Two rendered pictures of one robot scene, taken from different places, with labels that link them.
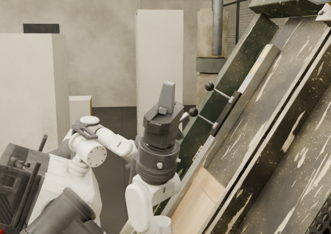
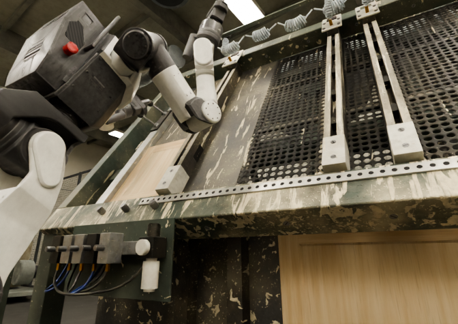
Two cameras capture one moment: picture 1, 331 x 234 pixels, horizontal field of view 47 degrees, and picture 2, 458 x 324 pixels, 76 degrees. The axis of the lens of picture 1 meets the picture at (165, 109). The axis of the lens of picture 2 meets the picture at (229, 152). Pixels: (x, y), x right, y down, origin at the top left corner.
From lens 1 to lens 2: 1.22 m
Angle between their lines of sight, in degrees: 56
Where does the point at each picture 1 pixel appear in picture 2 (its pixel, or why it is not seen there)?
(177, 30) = not seen: hidden behind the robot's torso
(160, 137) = (223, 13)
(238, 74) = (153, 118)
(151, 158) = (216, 24)
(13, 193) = (88, 29)
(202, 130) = (130, 145)
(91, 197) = not seen: hidden behind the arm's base
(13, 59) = not seen: outside the picture
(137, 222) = (204, 57)
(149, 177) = (212, 34)
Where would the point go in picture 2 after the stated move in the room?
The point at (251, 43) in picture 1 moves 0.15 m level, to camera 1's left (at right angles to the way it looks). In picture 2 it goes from (160, 104) to (141, 95)
